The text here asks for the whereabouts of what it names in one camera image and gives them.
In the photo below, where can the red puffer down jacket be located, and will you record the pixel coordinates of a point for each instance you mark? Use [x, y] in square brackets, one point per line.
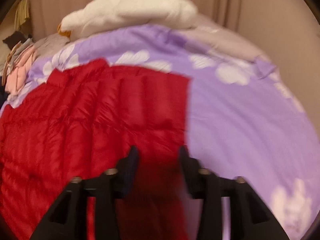
[80, 122]

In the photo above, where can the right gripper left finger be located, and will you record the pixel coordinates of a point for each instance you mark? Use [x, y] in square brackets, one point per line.
[67, 216]

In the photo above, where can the pink folded garment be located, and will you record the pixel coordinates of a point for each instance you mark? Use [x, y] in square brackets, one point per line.
[20, 68]

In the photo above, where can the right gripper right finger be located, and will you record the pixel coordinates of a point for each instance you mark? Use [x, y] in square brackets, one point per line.
[250, 216]

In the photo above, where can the purple floral duvet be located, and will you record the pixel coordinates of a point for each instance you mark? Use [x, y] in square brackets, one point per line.
[240, 119]

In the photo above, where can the white plush goose toy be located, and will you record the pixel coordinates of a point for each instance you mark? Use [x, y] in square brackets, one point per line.
[105, 15]

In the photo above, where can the grey beige bed sheet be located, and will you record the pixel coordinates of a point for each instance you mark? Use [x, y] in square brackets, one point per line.
[204, 30]

